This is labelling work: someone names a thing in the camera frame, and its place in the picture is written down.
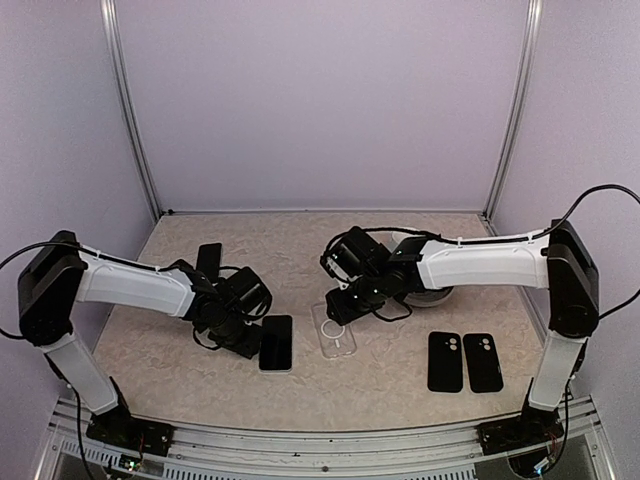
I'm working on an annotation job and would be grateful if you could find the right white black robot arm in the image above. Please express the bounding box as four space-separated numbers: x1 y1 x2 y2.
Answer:
320 219 600 444

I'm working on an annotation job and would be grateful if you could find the black phone case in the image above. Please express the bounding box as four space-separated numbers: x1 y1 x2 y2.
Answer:
427 331 463 393
462 333 504 394

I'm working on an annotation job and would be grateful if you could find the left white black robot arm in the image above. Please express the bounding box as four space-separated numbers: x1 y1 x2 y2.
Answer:
18 230 272 445

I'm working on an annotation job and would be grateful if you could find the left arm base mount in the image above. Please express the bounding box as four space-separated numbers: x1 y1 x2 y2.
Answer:
86 403 175 457

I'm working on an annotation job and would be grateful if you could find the aluminium corner post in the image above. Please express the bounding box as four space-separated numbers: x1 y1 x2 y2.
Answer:
100 0 163 222
483 0 544 223

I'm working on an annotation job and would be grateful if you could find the black phone case left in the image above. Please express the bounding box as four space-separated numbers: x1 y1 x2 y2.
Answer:
427 331 463 393

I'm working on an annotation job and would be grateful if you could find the black phone case right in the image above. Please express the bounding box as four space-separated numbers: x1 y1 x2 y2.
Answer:
462 333 504 394

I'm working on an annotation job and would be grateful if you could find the left aluminium corner post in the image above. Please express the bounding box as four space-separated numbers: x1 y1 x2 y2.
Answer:
100 0 163 222

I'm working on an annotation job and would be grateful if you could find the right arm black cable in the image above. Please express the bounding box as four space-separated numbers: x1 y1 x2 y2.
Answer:
549 184 640 321

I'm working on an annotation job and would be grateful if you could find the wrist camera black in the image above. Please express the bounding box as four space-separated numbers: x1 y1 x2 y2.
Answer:
217 267 273 317
320 226 391 283

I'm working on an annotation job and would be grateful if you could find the black smartphone white edge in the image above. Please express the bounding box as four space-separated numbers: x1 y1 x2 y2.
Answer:
259 315 293 373

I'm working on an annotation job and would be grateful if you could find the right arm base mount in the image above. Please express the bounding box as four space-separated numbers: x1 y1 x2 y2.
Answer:
477 410 564 455

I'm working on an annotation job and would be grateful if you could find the clear transparent phone case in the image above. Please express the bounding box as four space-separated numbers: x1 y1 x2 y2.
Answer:
311 303 357 360

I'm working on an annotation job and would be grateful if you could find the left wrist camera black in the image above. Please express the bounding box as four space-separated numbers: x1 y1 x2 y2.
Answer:
217 267 273 317

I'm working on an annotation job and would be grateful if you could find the black smartphone upright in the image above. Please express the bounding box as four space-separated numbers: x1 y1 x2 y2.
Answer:
196 243 222 282

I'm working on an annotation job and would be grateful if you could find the white saucer plate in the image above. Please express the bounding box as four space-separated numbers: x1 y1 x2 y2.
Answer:
404 287 454 308

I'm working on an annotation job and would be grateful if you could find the right aluminium corner post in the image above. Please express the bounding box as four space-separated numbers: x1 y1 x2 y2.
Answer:
483 0 544 223

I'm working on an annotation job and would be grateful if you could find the aluminium front rail frame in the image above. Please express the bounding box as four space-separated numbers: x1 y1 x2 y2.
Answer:
27 397 622 479

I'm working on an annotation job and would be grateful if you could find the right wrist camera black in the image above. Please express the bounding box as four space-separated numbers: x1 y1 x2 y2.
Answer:
320 226 391 283

